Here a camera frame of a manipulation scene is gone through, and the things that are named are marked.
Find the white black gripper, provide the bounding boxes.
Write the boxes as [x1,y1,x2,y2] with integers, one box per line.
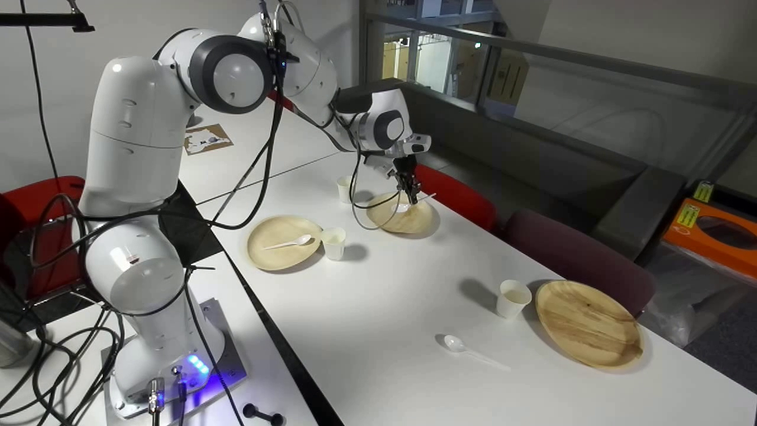
[369,90,434,203]

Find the red chair behind robot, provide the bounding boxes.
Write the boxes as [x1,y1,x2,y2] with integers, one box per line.
[0,176,85,303]

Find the left wooden plate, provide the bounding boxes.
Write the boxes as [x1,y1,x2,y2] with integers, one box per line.
[366,194,441,239]

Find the clear plastic spoon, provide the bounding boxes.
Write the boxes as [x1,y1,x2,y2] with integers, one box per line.
[436,335,508,373]
[395,191,436,216]

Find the white paper cup left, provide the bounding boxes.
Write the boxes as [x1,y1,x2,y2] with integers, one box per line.
[336,181,353,206]

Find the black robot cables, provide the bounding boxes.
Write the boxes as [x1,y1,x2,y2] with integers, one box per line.
[0,0,286,426]

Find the far wooden plate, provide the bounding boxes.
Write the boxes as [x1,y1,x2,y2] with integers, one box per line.
[534,279,644,370]

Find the grey sofa bench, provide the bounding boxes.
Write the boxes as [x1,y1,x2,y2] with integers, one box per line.
[334,78,689,264]

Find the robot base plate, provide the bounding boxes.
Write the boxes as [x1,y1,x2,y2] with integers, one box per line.
[101,296,252,422]

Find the white paper cup right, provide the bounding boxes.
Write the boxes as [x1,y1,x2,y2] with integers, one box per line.
[323,227,345,261]

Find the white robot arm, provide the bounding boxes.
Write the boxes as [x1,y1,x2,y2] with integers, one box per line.
[79,14,430,400]

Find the wooden plate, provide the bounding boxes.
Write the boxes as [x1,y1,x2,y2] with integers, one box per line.
[534,279,644,370]
[366,194,441,239]
[246,216,323,273]

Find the white paper cup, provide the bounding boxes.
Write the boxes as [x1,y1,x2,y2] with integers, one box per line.
[336,181,353,206]
[497,279,533,320]
[323,227,345,261]

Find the white spoon on near plate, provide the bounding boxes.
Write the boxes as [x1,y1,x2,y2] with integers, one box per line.
[266,234,314,251]

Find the black dumbbell shaped tool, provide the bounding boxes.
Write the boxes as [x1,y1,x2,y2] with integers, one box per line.
[243,402,284,426]

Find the near wooden plate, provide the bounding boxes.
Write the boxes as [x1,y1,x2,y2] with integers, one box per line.
[246,216,323,273]

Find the white paper cup far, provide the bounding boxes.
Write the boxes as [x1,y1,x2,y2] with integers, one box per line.
[497,279,533,320]

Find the dark maroon chair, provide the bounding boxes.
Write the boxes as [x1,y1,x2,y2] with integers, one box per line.
[501,212,655,318]

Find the orange black box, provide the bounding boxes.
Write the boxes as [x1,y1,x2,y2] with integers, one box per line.
[662,200,757,278]

